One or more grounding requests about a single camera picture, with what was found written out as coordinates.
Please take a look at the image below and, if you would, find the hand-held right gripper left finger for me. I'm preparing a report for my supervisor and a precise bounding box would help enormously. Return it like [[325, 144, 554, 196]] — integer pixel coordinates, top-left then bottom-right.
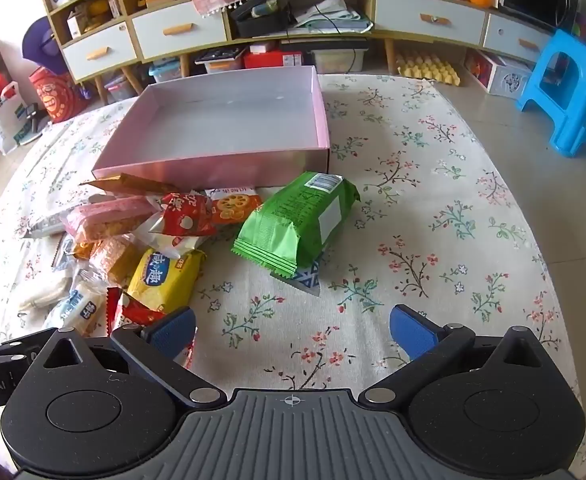
[[33, 305, 226, 407]]

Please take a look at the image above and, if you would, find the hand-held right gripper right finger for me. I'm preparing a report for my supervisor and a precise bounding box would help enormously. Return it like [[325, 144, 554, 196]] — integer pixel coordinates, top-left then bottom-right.
[[362, 303, 550, 408]]

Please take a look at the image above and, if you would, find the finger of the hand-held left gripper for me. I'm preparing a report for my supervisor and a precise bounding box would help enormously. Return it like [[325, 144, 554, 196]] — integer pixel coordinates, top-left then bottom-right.
[[0, 318, 58, 364]]

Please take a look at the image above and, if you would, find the pink snack packet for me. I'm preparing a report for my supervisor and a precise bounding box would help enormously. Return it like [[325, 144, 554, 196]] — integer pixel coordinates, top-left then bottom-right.
[[62, 195, 156, 244]]

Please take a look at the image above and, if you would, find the green snack packet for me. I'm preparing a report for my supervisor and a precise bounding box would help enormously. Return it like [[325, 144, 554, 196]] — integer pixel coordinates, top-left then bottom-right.
[[232, 171, 362, 281]]

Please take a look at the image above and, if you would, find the yellow snack packet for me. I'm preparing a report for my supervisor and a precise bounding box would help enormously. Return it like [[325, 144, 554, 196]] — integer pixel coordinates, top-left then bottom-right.
[[127, 247, 208, 314]]

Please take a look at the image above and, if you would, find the clear white bread packet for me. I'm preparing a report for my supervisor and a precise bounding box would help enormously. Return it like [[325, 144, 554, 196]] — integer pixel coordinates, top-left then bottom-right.
[[18, 265, 80, 312]]

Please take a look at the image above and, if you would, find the white blue-label snack packet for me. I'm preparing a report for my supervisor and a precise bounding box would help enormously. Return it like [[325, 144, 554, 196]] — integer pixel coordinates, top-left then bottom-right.
[[45, 280, 108, 337]]

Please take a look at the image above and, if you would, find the clear orange pastry packet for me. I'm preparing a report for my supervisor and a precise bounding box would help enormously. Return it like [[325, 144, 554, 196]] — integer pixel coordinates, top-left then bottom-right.
[[73, 235, 146, 286]]

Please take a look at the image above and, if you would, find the red white-print snack packet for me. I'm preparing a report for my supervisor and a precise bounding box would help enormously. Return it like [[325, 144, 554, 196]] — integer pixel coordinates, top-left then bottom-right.
[[158, 191, 218, 239]]

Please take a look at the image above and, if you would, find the blue triangle-pattern snack packet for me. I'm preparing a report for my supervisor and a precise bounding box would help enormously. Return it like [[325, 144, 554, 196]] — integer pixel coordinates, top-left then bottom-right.
[[270, 255, 324, 299]]

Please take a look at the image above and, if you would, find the silver grey snack packet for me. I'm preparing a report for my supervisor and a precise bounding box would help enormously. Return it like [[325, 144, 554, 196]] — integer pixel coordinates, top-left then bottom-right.
[[23, 210, 74, 240]]

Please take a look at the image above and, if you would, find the orange lotus-root snack packet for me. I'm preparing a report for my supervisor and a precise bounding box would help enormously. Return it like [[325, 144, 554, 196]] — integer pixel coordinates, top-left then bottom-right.
[[205, 187, 264, 227]]

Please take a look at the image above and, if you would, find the gold brown snack packet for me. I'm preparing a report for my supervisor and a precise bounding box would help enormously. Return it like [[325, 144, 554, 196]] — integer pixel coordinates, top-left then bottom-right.
[[79, 172, 180, 197]]

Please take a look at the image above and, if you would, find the small clear storage bin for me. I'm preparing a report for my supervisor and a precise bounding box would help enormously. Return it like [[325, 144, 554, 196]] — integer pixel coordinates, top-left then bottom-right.
[[105, 75, 134, 104]]

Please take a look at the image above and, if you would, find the blue-lid storage bin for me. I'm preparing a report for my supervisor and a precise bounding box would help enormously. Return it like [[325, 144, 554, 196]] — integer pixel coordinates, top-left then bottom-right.
[[149, 60, 182, 84]]

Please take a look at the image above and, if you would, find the red printed bag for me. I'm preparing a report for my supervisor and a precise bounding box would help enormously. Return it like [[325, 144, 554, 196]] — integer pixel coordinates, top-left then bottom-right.
[[28, 65, 82, 124]]

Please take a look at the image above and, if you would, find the yellow egg tray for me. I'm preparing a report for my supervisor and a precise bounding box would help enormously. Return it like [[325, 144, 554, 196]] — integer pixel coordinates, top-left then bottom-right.
[[395, 54, 456, 84]]

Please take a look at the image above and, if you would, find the white printed carton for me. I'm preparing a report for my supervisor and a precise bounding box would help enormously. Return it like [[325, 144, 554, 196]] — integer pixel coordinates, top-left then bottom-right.
[[465, 50, 534, 97]]

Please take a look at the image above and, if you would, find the storage bin with black lid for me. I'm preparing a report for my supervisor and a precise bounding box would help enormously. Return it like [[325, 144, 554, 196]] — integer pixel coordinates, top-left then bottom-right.
[[195, 46, 248, 74]]

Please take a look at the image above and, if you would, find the white cabinet drawer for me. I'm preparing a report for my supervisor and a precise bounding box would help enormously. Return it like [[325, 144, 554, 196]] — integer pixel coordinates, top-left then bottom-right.
[[132, 0, 229, 61], [63, 22, 136, 84], [483, 12, 554, 64], [374, 0, 488, 37]]

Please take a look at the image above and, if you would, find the red cardboard box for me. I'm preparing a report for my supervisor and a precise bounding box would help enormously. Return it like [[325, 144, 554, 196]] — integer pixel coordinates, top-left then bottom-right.
[[243, 50, 304, 70]]

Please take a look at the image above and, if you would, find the blue plastic stool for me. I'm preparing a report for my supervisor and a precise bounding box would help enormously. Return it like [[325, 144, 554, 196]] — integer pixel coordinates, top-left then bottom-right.
[[515, 29, 586, 160]]

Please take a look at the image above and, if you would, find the wooden TV cabinet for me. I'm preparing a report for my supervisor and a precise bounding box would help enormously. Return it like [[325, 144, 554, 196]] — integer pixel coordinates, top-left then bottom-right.
[[38, 0, 560, 97]]

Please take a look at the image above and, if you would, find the black storage case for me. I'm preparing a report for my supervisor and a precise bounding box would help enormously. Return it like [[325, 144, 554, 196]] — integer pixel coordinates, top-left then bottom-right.
[[230, 0, 294, 39]]

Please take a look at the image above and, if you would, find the pile of papers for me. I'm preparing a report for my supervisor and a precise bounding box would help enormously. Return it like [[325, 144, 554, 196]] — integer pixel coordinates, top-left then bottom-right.
[[295, 0, 374, 32]]

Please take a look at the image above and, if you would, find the black power cable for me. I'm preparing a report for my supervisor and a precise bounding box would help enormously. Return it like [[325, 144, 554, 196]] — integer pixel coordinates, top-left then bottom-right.
[[272, 0, 366, 73]]

